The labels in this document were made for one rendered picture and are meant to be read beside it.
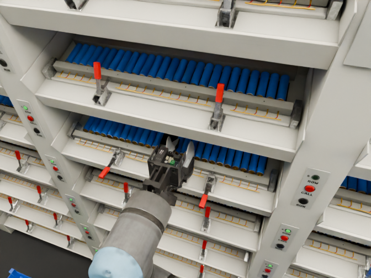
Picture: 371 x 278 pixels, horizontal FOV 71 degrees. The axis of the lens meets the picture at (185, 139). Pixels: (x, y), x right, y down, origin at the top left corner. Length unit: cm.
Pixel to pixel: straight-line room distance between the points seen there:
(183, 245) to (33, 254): 100
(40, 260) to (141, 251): 131
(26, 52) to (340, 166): 69
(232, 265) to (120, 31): 82
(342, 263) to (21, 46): 96
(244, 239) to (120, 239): 46
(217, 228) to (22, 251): 126
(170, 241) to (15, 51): 76
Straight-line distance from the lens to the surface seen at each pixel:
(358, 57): 43
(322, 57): 43
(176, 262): 122
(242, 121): 54
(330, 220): 70
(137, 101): 60
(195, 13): 46
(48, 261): 173
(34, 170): 112
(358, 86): 45
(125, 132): 77
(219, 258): 102
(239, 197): 67
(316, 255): 87
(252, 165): 68
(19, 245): 186
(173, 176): 57
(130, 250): 47
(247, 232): 84
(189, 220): 85
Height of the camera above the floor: 144
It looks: 42 degrees down
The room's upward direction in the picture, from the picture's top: straight up
